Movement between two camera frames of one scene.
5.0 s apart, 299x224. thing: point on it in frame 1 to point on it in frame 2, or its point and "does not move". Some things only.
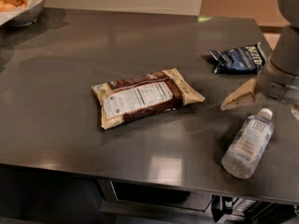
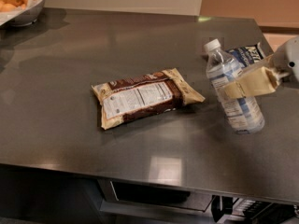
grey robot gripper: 277,84 to 289,57
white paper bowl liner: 7,17 does not move
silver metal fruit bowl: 29,16 does not move
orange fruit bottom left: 7,7 does not move
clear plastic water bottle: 249,144 to 242,113
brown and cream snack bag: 129,98 does not move
